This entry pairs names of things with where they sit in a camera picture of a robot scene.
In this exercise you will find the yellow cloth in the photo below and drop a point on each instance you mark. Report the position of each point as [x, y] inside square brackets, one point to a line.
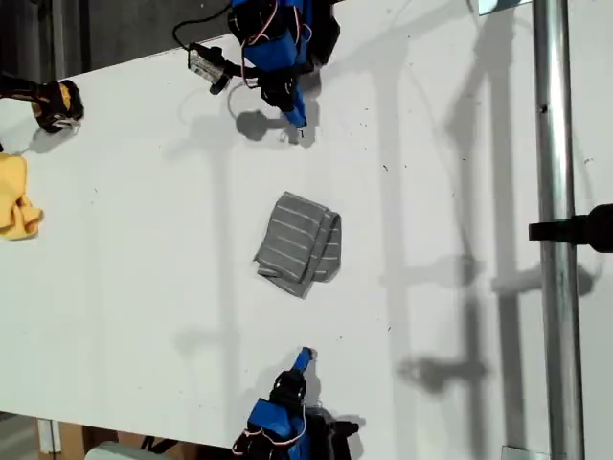
[14, 201]

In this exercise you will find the black post clamp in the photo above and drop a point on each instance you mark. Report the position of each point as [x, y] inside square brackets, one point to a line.
[574, 229]

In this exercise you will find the steel post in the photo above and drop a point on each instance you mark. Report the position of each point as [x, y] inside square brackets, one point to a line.
[558, 144]

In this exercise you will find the brown cardboard box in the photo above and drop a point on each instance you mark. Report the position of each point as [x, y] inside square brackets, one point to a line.
[72, 438]

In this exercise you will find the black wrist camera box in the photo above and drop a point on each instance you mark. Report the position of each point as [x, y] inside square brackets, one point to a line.
[206, 67]
[344, 436]

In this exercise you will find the white plastic box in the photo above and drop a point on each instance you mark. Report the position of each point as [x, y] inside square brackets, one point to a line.
[112, 451]

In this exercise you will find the white table leg bracket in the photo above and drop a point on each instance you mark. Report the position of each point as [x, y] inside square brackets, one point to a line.
[48, 436]

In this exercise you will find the grey white-striped towel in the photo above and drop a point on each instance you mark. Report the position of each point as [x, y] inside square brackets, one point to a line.
[294, 244]

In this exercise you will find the black yellow clamp tool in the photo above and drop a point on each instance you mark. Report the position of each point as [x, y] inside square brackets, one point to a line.
[52, 103]

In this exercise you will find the black camera stalk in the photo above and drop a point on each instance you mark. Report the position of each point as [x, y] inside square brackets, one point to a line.
[242, 71]

